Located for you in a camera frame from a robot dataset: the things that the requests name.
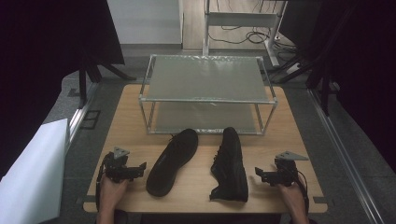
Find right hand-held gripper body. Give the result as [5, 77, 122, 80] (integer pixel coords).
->
[270, 150, 301, 188]

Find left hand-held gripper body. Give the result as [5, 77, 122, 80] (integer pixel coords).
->
[103, 147, 136, 184]

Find black lace-up shoe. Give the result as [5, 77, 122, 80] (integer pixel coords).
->
[208, 126, 249, 203]

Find black shoe sole up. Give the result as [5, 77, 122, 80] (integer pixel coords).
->
[146, 128, 199, 198]

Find metal two-tier shoe rack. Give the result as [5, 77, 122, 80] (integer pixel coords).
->
[137, 54, 278, 136]

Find person's right hand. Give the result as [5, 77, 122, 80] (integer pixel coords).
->
[276, 182, 308, 217]

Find person's dark clothing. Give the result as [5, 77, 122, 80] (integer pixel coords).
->
[113, 210, 291, 224]

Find white board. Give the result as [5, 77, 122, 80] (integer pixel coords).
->
[0, 118, 71, 224]

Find black stand legs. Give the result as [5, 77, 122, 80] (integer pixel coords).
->
[267, 46, 332, 117]
[78, 55, 138, 110]

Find white power strip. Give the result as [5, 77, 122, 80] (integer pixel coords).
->
[285, 63, 302, 76]

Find black curtain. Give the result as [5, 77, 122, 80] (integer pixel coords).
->
[0, 0, 126, 179]
[306, 0, 396, 174]

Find white cabinet panel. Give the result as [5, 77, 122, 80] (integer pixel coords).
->
[106, 0, 185, 46]

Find left hand-held gripper cable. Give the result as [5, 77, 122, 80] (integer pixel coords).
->
[94, 152, 110, 213]

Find hand-held gripper cable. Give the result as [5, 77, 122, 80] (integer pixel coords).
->
[293, 169, 310, 217]
[94, 152, 110, 213]

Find right hand-held gripper cable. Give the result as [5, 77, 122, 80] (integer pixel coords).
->
[293, 169, 310, 217]

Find black floor frame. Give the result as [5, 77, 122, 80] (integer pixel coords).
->
[79, 109, 102, 131]

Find aluminium floor rail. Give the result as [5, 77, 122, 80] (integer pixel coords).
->
[66, 81, 99, 145]
[307, 88, 387, 224]

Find black floor cables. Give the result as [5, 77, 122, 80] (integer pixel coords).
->
[207, 0, 297, 54]

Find white desk frame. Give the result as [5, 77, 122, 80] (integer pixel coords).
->
[202, 0, 288, 68]

